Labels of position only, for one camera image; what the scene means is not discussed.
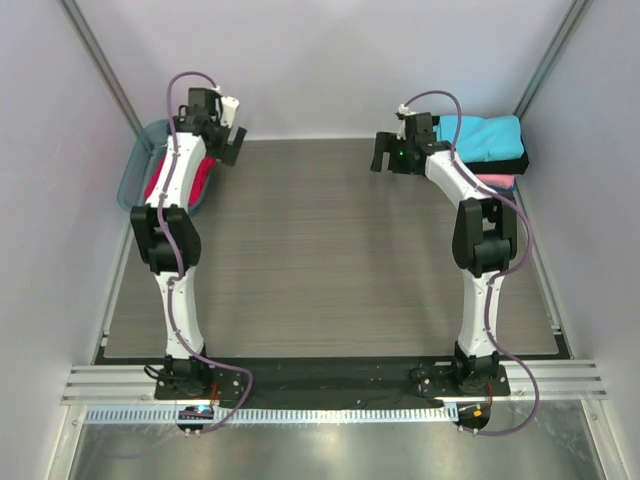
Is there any red t shirt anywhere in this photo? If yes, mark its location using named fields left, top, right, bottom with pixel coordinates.
left=144, top=156, right=216, bottom=208

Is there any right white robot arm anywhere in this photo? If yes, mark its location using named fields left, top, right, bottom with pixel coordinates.
left=371, top=106, right=517, bottom=396

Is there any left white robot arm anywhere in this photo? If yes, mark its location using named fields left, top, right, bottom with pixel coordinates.
left=130, top=87, right=246, bottom=400

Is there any folded cyan t shirt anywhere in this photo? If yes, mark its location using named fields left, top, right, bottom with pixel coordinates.
left=456, top=115, right=525, bottom=163

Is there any folded pink t shirt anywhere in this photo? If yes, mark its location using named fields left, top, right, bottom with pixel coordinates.
left=477, top=174, right=515, bottom=186

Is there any teal plastic bin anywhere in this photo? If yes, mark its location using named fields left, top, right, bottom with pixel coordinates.
left=117, top=120, right=208, bottom=215

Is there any folded black t shirt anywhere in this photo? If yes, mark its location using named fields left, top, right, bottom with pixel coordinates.
left=465, top=152, right=529, bottom=175

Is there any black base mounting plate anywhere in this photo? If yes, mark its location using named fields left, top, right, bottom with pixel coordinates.
left=143, top=357, right=511, bottom=410

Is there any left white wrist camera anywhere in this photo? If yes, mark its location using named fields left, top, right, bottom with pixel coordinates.
left=212, top=86, right=240, bottom=128

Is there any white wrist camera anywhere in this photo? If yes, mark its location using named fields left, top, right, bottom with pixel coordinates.
left=212, top=86, right=240, bottom=128
left=396, top=104, right=414, bottom=140

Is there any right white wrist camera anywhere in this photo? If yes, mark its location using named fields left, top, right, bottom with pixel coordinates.
left=396, top=104, right=414, bottom=140

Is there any aluminium extrusion rail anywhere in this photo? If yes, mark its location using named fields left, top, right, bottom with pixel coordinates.
left=61, top=359, right=608, bottom=405

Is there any white slotted cable duct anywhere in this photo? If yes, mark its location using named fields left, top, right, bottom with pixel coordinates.
left=84, top=403, right=458, bottom=427

